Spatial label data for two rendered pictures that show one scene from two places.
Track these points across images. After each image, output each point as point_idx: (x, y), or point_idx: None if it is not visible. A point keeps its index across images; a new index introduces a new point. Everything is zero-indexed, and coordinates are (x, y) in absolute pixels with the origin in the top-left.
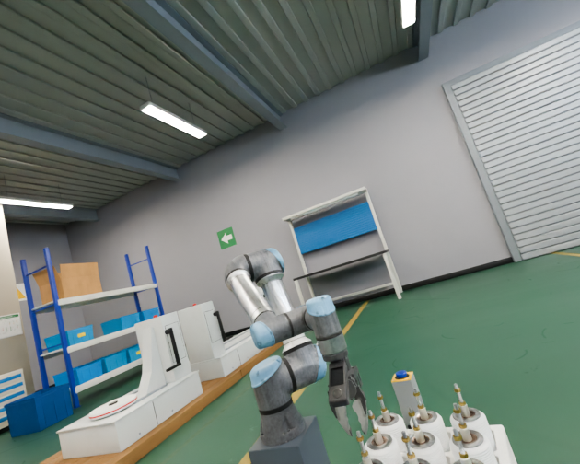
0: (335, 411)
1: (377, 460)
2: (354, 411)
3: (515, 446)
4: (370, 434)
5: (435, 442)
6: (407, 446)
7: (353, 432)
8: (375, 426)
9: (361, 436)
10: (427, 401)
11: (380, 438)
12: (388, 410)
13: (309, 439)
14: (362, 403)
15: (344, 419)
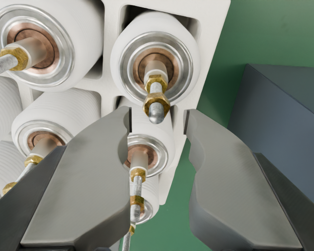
0: (273, 188)
1: (136, 95)
2: (207, 249)
3: None
4: (188, 218)
5: (14, 135)
6: None
7: None
8: (135, 181)
9: (148, 105)
10: (122, 247)
11: (133, 159)
12: (167, 245)
13: (305, 182)
14: (29, 204)
15: (206, 143)
